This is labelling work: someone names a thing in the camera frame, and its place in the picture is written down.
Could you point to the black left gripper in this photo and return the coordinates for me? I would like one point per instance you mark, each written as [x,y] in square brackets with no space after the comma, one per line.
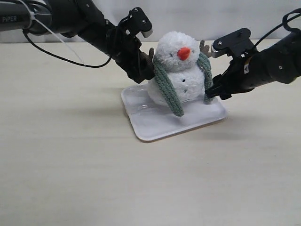
[125,51]

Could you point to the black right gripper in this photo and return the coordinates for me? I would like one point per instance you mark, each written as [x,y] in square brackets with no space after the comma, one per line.
[233,80]

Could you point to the green knitted scarf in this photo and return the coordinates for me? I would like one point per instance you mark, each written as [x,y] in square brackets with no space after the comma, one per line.
[162,92]

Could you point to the white plush snowman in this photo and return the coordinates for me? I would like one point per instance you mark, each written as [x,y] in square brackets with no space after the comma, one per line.
[186,63]

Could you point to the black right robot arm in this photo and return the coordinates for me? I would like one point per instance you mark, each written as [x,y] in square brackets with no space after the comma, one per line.
[280,62]

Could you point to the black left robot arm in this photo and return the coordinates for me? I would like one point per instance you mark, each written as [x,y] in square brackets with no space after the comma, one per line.
[82,18]

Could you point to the white plastic tray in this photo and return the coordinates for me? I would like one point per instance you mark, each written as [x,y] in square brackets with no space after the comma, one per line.
[151,122]

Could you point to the white zip tie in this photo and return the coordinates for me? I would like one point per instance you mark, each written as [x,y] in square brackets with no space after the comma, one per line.
[54,35]

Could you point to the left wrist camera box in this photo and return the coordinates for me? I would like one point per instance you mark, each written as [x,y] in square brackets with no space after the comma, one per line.
[136,22]

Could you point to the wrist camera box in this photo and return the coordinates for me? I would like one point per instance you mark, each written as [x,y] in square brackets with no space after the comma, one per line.
[233,44]
[136,22]

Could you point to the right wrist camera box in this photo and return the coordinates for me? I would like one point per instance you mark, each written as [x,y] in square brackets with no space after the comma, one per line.
[233,44]

